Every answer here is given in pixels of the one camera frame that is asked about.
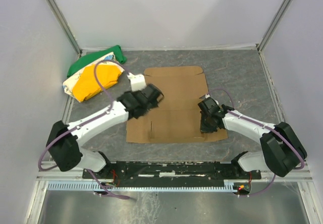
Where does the brown cardboard box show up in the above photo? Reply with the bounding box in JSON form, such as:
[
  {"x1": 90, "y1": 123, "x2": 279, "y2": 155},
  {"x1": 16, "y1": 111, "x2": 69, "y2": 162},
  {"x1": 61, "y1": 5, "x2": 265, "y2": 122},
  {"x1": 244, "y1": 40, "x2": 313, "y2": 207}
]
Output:
[{"x1": 126, "y1": 66, "x2": 228, "y2": 144}]

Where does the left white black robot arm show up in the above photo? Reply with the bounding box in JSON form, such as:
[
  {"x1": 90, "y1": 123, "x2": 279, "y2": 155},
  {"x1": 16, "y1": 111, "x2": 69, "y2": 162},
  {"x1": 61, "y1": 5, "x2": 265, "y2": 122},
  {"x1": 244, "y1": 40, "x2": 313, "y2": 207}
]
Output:
[{"x1": 46, "y1": 84, "x2": 164, "y2": 173}]

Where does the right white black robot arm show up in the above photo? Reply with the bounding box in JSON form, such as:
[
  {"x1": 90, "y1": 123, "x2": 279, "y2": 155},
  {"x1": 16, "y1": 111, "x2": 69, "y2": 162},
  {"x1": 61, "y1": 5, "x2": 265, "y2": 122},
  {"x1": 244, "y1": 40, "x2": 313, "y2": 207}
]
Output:
[{"x1": 198, "y1": 97, "x2": 307, "y2": 177}]

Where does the white patterned cloth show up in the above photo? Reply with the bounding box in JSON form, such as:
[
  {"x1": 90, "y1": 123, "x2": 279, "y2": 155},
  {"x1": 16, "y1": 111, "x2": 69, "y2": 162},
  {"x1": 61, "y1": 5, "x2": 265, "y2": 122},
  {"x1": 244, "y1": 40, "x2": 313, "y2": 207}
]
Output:
[{"x1": 63, "y1": 53, "x2": 125, "y2": 98}]

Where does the yellow cloth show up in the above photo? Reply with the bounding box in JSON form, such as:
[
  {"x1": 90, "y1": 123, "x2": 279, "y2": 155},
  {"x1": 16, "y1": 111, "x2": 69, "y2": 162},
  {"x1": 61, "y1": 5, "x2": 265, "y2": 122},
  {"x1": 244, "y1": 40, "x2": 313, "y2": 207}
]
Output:
[{"x1": 72, "y1": 64, "x2": 123, "y2": 102}]

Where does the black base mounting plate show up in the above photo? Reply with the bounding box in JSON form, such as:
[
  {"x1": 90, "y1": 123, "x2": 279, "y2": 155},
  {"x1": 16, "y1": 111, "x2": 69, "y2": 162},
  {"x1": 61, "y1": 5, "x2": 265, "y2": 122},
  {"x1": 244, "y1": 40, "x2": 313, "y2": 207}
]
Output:
[{"x1": 93, "y1": 161, "x2": 261, "y2": 188}]

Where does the green cloth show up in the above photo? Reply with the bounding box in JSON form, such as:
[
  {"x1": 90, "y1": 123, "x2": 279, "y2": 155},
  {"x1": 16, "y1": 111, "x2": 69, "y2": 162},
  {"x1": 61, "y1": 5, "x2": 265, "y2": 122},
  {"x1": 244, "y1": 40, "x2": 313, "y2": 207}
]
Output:
[{"x1": 67, "y1": 45, "x2": 127, "y2": 78}]

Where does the metal front shelf sheet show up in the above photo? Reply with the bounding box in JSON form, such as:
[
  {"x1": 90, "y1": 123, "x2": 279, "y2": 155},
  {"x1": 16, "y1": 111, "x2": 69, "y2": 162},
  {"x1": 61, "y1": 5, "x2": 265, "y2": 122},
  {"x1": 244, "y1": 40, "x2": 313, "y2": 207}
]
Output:
[{"x1": 39, "y1": 184, "x2": 309, "y2": 223}]

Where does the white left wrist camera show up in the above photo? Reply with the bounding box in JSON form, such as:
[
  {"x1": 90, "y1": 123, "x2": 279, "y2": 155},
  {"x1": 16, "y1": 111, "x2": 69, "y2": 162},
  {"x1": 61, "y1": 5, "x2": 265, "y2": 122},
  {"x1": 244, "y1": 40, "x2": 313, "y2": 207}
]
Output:
[{"x1": 127, "y1": 73, "x2": 146, "y2": 92}]

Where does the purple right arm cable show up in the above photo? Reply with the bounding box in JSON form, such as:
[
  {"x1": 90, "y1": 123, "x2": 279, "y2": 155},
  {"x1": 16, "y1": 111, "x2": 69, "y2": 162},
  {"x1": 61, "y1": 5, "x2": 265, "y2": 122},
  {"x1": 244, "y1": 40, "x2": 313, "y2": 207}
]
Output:
[{"x1": 206, "y1": 88, "x2": 306, "y2": 198}]

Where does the light blue cable duct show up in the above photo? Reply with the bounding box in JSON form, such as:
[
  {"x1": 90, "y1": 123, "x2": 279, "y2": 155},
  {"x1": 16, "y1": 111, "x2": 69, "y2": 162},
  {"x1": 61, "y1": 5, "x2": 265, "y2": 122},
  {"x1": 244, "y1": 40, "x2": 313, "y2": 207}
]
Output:
[{"x1": 47, "y1": 180, "x2": 237, "y2": 193}]

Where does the aluminium front rail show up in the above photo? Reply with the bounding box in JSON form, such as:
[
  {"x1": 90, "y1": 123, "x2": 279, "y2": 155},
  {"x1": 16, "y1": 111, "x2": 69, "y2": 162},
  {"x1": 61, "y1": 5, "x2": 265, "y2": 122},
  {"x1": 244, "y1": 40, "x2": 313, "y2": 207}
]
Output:
[{"x1": 36, "y1": 160, "x2": 313, "y2": 182}]

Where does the left aluminium corner post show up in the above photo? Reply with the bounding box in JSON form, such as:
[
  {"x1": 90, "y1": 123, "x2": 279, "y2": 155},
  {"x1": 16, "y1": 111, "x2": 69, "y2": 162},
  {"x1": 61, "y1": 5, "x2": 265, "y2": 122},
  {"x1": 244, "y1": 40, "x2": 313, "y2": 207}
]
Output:
[{"x1": 46, "y1": 0, "x2": 82, "y2": 56}]

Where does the aluminium corner post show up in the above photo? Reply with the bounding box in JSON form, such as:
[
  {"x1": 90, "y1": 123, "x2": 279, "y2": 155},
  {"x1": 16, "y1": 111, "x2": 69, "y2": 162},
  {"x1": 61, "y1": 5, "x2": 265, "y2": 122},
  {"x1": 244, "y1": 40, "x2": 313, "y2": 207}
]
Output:
[
  {"x1": 257, "y1": 0, "x2": 293, "y2": 53},
  {"x1": 46, "y1": 0, "x2": 82, "y2": 56}
]

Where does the right aluminium corner post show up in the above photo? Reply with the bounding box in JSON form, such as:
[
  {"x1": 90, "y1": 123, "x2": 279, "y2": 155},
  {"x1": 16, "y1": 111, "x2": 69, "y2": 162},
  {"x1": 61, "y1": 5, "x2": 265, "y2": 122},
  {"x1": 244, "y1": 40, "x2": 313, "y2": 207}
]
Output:
[{"x1": 257, "y1": 0, "x2": 293, "y2": 53}]

